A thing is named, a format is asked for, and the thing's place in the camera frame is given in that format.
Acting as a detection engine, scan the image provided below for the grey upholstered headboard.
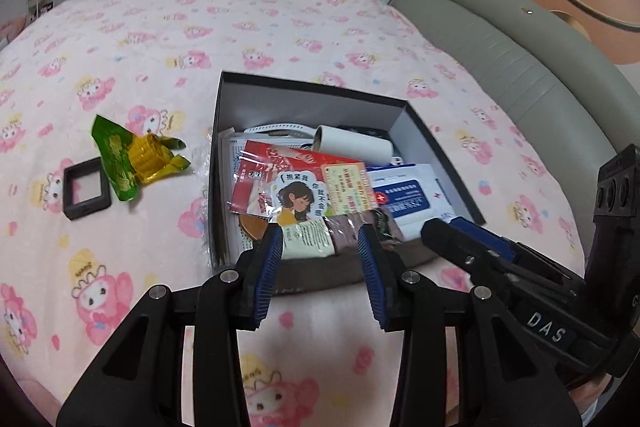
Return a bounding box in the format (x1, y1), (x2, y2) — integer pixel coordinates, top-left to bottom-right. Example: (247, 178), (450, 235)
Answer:
(387, 0), (640, 268)

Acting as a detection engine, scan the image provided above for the green yellow snack wrapper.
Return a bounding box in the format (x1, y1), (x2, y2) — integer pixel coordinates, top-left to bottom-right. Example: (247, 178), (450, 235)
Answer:
(91, 113), (192, 204)

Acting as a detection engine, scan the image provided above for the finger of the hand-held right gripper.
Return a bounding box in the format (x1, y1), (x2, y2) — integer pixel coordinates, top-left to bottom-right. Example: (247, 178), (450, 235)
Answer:
(421, 218), (583, 308)
(450, 217), (586, 290)

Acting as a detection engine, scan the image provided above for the clear plastic bag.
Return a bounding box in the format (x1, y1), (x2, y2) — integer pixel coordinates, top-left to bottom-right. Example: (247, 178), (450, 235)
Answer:
(192, 142), (216, 258)

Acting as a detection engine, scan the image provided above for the brown hand cream tube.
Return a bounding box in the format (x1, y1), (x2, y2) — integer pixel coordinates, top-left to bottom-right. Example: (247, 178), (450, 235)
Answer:
(280, 212), (401, 258)

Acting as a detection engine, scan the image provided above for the white blue wet wipes pack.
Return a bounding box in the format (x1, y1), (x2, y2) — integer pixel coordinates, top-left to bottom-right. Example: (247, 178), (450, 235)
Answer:
(367, 163), (456, 240)

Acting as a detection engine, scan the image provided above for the dark grey shoe box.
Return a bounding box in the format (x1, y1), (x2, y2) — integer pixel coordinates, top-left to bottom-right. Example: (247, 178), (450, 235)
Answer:
(207, 71), (487, 295)

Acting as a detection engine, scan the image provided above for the pale yellow card packet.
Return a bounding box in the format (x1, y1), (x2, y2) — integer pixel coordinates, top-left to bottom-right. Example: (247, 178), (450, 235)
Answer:
(320, 161), (379, 215)

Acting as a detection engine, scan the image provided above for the black square frame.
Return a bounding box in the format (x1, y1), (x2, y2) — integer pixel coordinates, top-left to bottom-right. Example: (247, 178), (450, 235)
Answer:
(63, 158), (112, 222)

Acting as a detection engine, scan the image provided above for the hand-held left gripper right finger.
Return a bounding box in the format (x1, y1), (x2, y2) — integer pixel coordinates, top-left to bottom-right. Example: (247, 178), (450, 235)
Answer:
(357, 223), (583, 427)

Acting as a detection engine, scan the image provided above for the brown comb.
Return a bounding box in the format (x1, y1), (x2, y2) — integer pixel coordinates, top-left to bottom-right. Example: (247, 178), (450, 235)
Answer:
(240, 214), (273, 240)

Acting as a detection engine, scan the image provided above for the red clear packet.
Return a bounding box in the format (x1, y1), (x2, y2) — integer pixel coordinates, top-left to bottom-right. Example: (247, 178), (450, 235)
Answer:
(229, 139), (333, 228)

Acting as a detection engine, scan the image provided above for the white roll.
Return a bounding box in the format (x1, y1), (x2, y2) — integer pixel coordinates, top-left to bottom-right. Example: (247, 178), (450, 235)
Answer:
(312, 125), (393, 165)

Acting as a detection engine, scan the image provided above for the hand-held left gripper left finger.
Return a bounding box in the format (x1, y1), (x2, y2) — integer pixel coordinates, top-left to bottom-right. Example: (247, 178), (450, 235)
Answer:
(56, 222), (286, 427)

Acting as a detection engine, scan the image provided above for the white band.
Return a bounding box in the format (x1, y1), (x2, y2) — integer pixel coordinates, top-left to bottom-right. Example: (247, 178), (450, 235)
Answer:
(243, 123), (313, 142)

